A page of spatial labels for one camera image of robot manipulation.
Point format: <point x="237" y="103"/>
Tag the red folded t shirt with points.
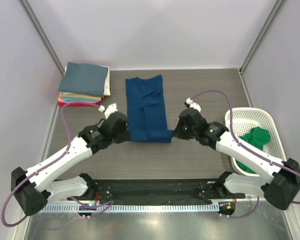
<point x="78" y="102"/>

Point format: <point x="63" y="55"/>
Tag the white slotted cable duct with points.
<point x="72" y="207"/>

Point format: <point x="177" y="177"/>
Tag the tan folded t shirt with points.
<point x="80" y="96"/>

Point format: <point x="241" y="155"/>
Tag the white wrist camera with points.
<point x="107" y="111"/>
<point x="189" y="103"/>

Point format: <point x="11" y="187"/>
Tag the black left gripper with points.
<point x="125" y="130"/>

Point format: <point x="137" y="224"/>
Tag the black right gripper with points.
<point x="179" y="128"/>

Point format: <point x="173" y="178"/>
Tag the teal folded t shirt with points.
<point x="75" y="99"/>

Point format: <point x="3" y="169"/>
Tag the right aluminium frame post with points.
<point x="270" y="19"/>

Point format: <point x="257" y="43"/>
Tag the dark blue t shirt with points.
<point x="146" y="110"/>

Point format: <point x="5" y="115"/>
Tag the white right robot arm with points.
<point x="277" y="181"/>

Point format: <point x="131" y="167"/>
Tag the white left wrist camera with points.
<point x="107" y="111"/>

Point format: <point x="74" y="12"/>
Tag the salmon pink folded t shirt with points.
<point x="65" y="100"/>

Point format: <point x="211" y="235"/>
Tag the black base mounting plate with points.
<point x="158" y="192"/>

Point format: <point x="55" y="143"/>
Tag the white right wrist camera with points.
<point x="189" y="103"/>

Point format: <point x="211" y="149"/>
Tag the aluminium frame post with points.
<point x="41" y="33"/>
<point x="270" y="19"/>

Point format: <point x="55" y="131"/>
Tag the left aluminium frame post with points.
<point x="41" y="33"/>

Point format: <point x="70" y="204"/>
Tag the white perforated laundry basket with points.
<point x="243" y="119"/>

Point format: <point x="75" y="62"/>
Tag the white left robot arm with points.
<point x="37" y="186"/>

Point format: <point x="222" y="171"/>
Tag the slate blue folded t shirt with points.
<point x="84" y="78"/>

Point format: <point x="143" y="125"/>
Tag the green t shirt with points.
<point x="257" y="137"/>

